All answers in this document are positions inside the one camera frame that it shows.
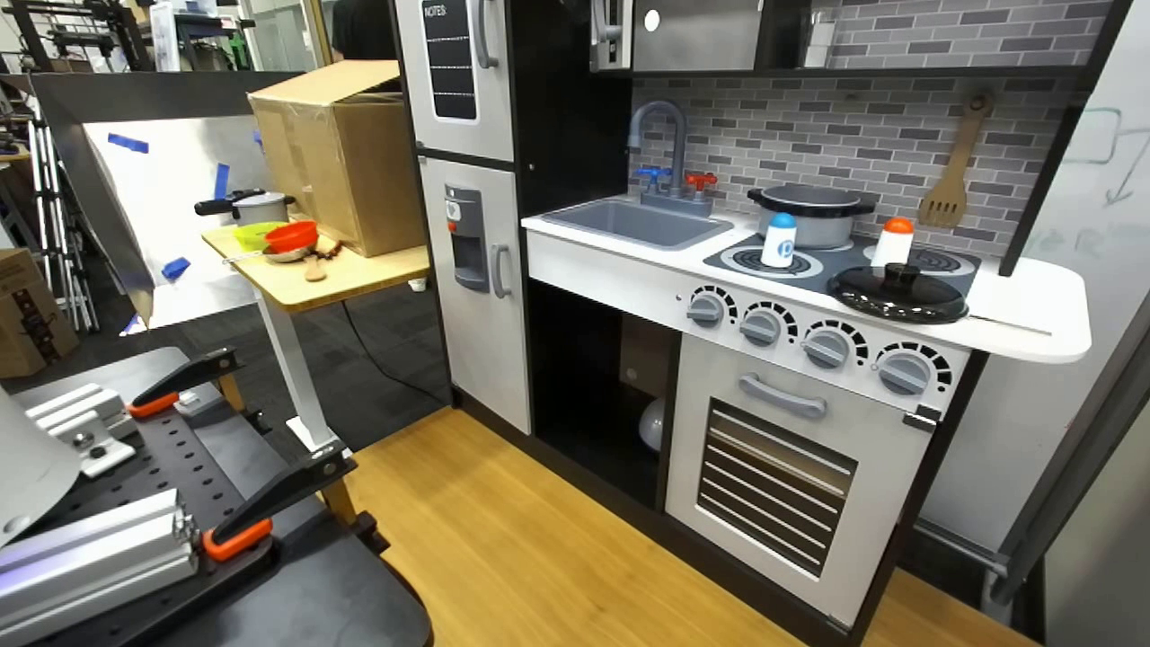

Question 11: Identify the person in black shirt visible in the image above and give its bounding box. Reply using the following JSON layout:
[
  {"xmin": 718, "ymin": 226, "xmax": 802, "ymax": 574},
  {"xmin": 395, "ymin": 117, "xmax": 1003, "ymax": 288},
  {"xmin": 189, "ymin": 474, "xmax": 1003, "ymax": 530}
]
[{"xmin": 327, "ymin": 0, "xmax": 398, "ymax": 62}]

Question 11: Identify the white board grey frame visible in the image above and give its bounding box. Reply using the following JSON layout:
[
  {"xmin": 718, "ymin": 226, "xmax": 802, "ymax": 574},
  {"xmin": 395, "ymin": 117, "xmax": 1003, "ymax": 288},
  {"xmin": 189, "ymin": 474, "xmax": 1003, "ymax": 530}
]
[{"xmin": 48, "ymin": 110, "xmax": 292, "ymax": 338}]

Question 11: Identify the black metal shelf rack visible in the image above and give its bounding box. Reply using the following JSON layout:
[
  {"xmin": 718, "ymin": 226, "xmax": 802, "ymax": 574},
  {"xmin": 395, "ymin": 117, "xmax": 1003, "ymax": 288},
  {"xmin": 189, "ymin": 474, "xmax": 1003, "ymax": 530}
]
[{"xmin": 0, "ymin": 0, "xmax": 156, "ymax": 77}]

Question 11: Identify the white shaker bottle blue cap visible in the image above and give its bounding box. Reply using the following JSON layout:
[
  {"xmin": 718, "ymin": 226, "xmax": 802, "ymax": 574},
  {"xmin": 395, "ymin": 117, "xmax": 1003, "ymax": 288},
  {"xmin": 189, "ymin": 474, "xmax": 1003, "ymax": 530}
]
[{"xmin": 758, "ymin": 209, "xmax": 802, "ymax": 274}]

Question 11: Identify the black orange bar clamp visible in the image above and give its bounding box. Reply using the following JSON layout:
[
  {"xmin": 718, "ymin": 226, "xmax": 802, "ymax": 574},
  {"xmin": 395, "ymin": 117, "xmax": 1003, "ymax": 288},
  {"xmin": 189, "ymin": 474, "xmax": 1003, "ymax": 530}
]
[
  {"xmin": 121, "ymin": 346, "xmax": 249, "ymax": 425},
  {"xmin": 194, "ymin": 441, "xmax": 364, "ymax": 568}
]

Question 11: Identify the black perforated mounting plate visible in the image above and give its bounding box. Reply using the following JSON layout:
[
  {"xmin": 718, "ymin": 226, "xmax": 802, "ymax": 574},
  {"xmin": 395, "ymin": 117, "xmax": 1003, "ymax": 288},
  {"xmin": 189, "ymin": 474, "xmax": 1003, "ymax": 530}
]
[{"xmin": 0, "ymin": 408, "xmax": 437, "ymax": 647}]

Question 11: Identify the aluminium extrusion bar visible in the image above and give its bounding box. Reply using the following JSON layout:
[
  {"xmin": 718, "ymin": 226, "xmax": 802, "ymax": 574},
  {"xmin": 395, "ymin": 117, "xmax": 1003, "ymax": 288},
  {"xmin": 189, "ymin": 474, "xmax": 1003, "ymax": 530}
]
[{"xmin": 0, "ymin": 487, "xmax": 206, "ymax": 647}]

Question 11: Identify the white microwave door with keypad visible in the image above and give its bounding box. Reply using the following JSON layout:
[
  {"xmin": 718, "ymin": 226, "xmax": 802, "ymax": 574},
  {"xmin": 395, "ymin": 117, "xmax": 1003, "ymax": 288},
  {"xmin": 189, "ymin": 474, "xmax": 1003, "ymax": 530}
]
[{"xmin": 586, "ymin": 0, "xmax": 635, "ymax": 71}]

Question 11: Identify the white round toy item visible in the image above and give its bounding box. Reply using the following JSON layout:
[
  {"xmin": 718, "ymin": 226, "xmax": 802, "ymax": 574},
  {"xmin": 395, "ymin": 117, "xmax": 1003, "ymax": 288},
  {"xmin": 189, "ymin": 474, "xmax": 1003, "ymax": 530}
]
[{"xmin": 635, "ymin": 396, "xmax": 669, "ymax": 458}]

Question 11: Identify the grey toy faucet spout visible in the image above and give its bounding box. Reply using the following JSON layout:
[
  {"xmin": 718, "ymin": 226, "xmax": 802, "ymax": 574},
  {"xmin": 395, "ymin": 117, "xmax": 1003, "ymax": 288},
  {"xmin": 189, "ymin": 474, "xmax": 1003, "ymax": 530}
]
[{"xmin": 624, "ymin": 99, "xmax": 696, "ymax": 215}]

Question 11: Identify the small brown cardboard box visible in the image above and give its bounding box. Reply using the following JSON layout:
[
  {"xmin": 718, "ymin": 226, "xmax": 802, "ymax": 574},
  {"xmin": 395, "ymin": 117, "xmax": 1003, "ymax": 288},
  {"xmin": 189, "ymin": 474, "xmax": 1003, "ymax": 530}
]
[{"xmin": 0, "ymin": 247, "xmax": 84, "ymax": 385}]

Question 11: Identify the wooden slotted spatula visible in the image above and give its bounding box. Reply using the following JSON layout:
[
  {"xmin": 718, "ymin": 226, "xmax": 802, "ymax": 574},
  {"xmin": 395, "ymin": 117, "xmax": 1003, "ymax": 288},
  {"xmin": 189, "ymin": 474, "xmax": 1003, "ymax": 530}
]
[{"xmin": 915, "ymin": 89, "xmax": 999, "ymax": 235}]

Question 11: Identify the large cardboard box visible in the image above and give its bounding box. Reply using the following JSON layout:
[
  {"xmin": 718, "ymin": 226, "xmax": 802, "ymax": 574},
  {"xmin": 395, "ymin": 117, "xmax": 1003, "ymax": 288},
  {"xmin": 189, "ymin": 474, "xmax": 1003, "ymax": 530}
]
[{"xmin": 246, "ymin": 59, "xmax": 429, "ymax": 258}]

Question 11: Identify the blue faucet tap handle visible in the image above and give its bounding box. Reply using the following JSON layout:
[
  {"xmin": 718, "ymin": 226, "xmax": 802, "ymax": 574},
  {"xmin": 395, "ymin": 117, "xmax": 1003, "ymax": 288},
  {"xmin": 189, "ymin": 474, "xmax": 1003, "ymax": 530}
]
[{"xmin": 635, "ymin": 163, "xmax": 677, "ymax": 202}]

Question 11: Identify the white black toy kitchen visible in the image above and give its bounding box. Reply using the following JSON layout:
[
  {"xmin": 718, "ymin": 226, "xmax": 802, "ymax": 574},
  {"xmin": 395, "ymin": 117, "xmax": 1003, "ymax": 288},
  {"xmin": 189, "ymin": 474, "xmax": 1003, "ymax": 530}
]
[{"xmin": 392, "ymin": 0, "xmax": 1137, "ymax": 647}]

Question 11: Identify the red plastic bowl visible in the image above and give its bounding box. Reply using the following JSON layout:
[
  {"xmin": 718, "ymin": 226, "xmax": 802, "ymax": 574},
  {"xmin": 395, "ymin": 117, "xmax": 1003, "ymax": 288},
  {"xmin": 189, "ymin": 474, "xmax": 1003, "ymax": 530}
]
[{"xmin": 258, "ymin": 219, "xmax": 324, "ymax": 258}]

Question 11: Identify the white shaker bottle orange cap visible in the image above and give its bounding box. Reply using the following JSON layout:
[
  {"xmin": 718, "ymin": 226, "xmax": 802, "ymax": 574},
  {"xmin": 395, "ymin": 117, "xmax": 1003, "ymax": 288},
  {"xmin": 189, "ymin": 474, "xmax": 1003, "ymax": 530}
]
[{"xmin": 870, "ymin": 214, "xmax": 919, "ymax": 274}]

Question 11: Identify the grey toy pot with lid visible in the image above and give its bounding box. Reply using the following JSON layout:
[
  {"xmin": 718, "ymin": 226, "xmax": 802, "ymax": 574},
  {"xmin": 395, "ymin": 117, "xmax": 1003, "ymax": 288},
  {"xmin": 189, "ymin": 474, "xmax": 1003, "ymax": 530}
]
[{"xmin": 743, "ymin": 181, "xmax": 881, "ymax": 251}]

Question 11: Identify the silver metal bracket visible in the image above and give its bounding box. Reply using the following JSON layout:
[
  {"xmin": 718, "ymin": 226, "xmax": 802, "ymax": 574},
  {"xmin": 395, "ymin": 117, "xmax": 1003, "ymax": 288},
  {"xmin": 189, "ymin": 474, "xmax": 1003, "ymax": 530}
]
[{"xmin": 20, "ymin": 382, "xmax": 140, "ymax": 482}]

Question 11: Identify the white oven door with vent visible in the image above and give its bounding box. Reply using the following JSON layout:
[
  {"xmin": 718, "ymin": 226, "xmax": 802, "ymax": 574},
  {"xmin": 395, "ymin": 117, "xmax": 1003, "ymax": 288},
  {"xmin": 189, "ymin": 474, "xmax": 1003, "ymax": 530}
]
[{"xmin": 660, "ymin": 336, "xmax": 938, "ymax": 630}]

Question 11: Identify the silver metal stand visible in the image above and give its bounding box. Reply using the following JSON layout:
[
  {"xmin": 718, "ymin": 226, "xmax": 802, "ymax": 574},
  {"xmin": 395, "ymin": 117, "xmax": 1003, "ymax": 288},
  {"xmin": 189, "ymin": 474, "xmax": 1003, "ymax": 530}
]
[{"xmin": 20, "ymin": 119, "xmax": 100, "ymax": 336}]

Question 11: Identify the grey stove knob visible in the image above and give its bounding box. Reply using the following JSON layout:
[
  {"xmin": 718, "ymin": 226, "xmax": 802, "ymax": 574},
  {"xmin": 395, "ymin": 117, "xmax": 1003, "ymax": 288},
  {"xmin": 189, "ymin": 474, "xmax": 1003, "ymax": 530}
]
[
  {"xmin": 877, "ymin": 350, "xmax": 938, "ymax": 401},
  {"xmin": 802, "ymin": 324, "xmax": 857, "ymax": 376},
  {"xmin": 685, "ymin": 288, "xmax": 728, "ymax": 330},
  {"xmin": 739, "ymin": 306, "xmax": 788, "ymax": 353}
]

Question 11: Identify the green plastic plate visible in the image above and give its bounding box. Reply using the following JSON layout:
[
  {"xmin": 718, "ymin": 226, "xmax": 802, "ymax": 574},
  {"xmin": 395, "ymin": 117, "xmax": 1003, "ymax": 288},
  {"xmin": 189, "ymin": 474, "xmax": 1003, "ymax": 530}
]
[{"xmin": 231, "ymin": 219, "xmax": 279, "ymax": 257}]

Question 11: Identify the white panel with marker sketch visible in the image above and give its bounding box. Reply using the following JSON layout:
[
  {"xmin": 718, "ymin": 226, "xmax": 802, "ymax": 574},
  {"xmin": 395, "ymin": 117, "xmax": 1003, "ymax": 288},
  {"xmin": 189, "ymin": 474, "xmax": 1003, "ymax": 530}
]
[{"xmin": 919, "ymin": 0, "xmax": 1150, "ymax": 560}]

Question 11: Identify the wooden table white leg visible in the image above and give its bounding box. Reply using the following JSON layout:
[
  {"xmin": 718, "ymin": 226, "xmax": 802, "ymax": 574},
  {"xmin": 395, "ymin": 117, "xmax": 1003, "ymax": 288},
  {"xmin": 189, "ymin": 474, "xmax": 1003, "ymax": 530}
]
[{"xmin": 199, "ymin": 219, "xmax": 434, "ymax": 464}]

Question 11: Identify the silver saucepan black handle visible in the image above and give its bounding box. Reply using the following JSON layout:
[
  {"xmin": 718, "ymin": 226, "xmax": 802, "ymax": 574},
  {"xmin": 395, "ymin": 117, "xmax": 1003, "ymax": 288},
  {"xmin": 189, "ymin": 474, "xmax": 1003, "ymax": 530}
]
[{"xmin": 194, "ymin": 187, "xmax": 297, "ymax": 232}]

